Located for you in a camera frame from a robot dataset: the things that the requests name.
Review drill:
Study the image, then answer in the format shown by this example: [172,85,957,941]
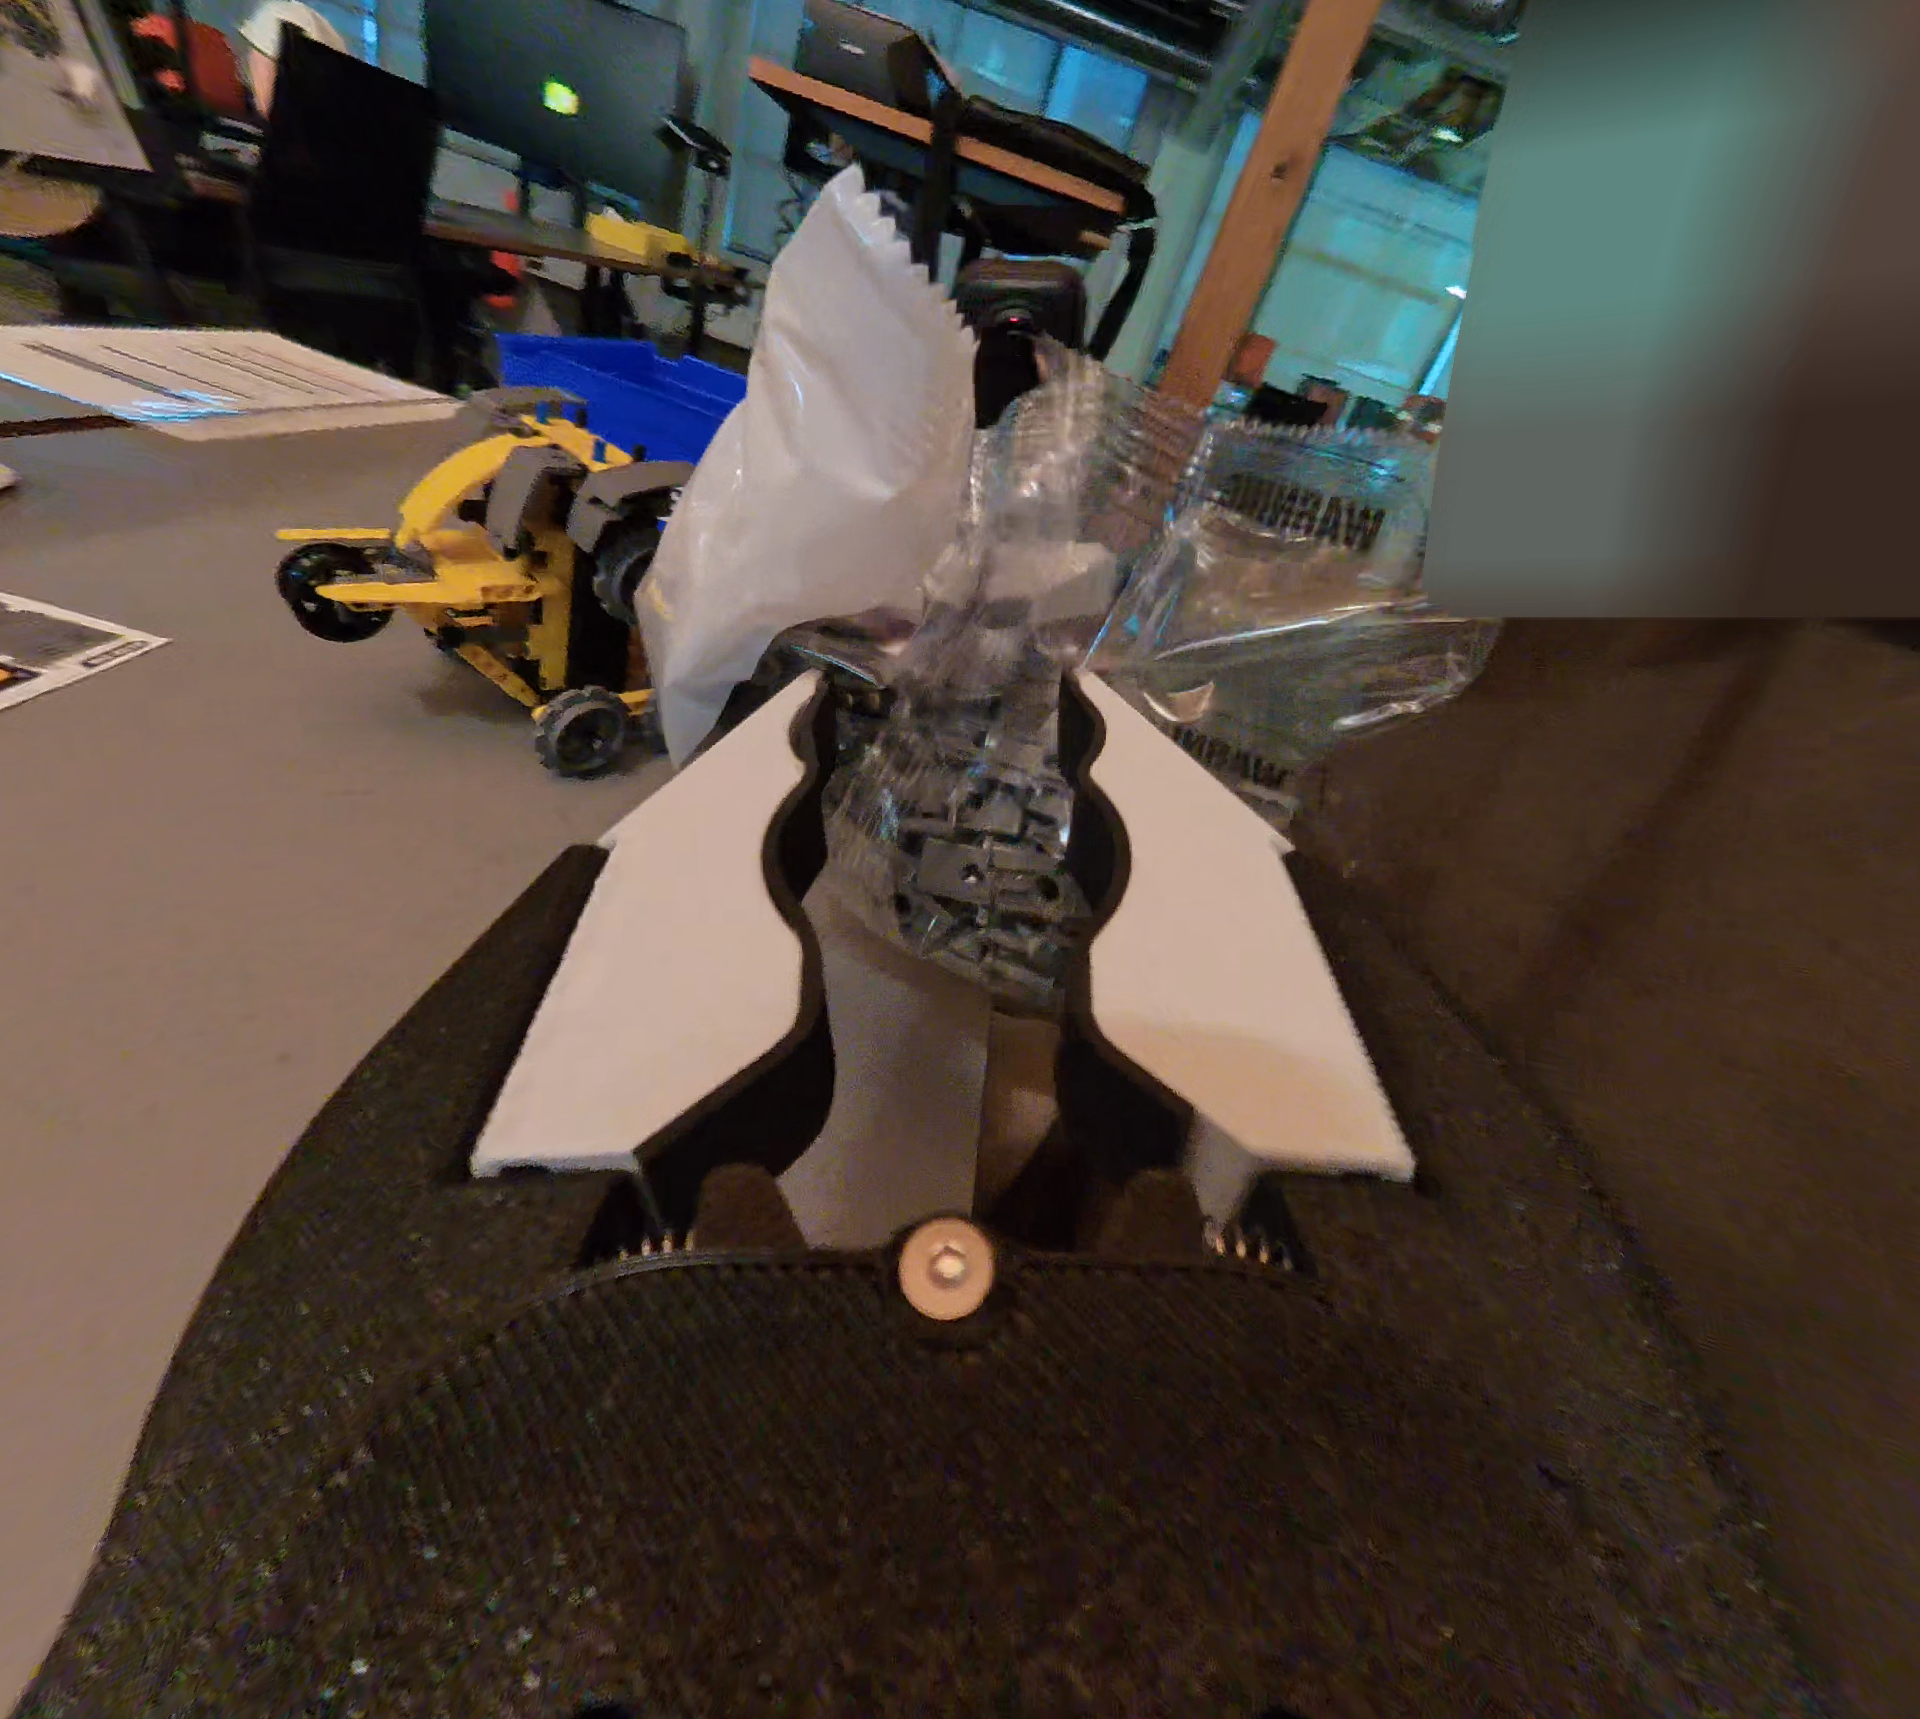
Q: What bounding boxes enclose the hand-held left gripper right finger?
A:
[1057,669,1417,1237]

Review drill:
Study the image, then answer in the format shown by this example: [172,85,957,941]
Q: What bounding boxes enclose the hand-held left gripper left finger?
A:
[468,669,834,1237]

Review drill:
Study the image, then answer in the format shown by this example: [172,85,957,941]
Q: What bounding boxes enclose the white plastic bag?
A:
[636,163,981,767]

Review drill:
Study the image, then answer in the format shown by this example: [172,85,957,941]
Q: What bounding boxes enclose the clear bag of grey parts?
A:
[817,369,1503,1015]

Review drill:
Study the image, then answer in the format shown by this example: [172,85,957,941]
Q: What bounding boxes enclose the yellow toy brick vehicle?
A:
[274,387,700,783]

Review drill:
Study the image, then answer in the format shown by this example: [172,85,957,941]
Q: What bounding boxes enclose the brown standing desk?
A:
[750,0,1158,251]

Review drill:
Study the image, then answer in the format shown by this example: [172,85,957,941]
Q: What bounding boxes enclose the blue plastic bin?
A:
[494,331,752,467]

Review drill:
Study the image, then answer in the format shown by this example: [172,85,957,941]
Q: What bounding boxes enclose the brown office desk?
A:
[426,203,752,281]

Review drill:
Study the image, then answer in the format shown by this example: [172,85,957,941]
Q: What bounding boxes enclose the black monitor with green light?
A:
[420,0,693,205]

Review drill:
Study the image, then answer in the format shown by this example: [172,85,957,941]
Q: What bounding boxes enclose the yellow and black sticker sheet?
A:
[0,591,171,713]

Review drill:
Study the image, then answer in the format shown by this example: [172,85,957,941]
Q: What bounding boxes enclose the white printed paper sheet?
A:
[0,323,460,443]

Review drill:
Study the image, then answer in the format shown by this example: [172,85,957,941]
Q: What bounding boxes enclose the white hard hat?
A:
[240,0,350,101]

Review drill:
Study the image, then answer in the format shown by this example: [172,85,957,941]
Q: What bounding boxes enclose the toy instruction booklet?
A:
[0,0,153,173]

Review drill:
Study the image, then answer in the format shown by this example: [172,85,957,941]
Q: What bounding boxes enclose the wooden post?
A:
[1154,0,1471,407]

